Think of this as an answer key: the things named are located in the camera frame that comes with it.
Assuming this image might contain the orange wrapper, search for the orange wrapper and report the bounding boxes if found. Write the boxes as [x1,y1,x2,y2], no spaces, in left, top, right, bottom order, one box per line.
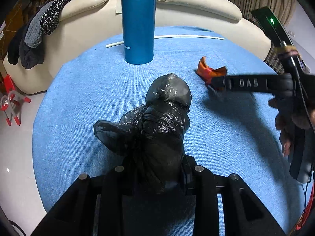
[196,56,227,85]

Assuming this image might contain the red folding stool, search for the red folding stool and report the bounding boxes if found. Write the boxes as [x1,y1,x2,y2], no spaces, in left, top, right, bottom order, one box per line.
[1,75,32,126]

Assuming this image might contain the blue round table cloth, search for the blue round table cloth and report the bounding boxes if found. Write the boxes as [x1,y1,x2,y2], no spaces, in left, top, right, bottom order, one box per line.
[32,26,312,235]

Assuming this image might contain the wooden baby crib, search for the wooden baby crib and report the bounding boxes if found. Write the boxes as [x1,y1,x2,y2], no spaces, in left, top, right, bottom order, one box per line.
[264,44,284,75]

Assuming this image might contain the white thin rod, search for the white thin rod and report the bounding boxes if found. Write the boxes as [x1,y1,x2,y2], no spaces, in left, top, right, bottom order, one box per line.
[106,35,225,48]

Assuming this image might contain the grey clothes on sofa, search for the grey clothes on sofa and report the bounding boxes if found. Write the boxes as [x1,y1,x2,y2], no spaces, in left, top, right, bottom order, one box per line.
[7,1,52,69]

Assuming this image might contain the person's right hand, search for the person's right hand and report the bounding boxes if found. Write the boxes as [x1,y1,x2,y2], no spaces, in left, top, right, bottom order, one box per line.
[268,98,314,157]

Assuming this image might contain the blue thermos bottle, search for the blue thermos bottle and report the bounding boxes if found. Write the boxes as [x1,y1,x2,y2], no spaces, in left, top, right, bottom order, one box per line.
[121,0,157,65]

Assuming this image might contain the black plastic bag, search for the black plastic bag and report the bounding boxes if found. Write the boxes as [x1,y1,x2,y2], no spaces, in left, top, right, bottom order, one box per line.
[93,72,193,192]

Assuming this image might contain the red mesh trash basket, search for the red mesh trash basket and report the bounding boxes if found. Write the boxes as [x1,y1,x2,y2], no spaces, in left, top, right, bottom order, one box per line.
[288,185,314,235]

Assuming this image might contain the dotted black scarf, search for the dotted black scarf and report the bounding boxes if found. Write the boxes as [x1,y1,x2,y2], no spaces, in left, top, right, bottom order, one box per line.
[39,0,122,36]

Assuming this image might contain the cream leather sofa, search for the cream leather sofa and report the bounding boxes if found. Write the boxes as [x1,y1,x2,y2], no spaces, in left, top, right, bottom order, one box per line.
[1,0,271,94]

